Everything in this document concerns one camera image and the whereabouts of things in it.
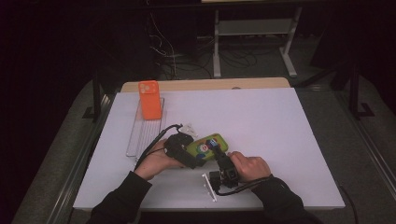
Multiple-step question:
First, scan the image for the white metal desk frame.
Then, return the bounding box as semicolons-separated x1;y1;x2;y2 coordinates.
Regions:
212;6;303;78

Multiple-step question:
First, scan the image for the green cartoon phone case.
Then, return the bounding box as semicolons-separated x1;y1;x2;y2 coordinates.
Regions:
186;133;229;162

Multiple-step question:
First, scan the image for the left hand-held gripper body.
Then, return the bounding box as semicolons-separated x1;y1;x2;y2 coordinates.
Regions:
163;123;199;170

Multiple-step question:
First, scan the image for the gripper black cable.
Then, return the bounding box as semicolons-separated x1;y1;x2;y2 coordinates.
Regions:
214;175;272;197
134;123;183;172

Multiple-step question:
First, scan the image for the black floor cable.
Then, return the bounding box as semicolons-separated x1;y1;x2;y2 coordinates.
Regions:
337;183;360;224

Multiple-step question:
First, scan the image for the clear plastic rack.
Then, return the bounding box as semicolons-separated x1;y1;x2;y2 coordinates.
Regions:
125;97;166;166

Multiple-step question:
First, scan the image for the orange phone case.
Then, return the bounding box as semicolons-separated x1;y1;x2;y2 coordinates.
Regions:
137;79;163;121

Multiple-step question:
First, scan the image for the wooden table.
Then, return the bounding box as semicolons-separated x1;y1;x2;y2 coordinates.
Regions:
120;77;291;93

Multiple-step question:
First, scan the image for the white table mat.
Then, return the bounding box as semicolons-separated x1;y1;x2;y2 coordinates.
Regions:
73;88;346;213

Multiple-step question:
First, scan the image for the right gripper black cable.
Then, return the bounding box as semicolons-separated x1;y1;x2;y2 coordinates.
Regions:
214;175;272;197

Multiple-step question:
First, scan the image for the person's right hand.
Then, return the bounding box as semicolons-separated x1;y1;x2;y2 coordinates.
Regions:
227;151;272;183

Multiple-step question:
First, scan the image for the tangle of floor cables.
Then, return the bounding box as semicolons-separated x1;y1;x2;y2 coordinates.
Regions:
146;12;260;80

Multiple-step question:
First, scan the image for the black metal stand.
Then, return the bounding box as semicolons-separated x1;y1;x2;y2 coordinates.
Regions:
82;71;104;122
348;62;376;120

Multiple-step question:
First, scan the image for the person's left hand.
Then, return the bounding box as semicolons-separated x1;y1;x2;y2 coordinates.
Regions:
134;139;185;181

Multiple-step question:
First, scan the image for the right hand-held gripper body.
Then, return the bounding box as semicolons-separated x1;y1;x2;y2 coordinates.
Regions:
201;157;240;203

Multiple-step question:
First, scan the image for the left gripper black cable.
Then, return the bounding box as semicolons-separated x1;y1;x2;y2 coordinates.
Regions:
134;123;183;172

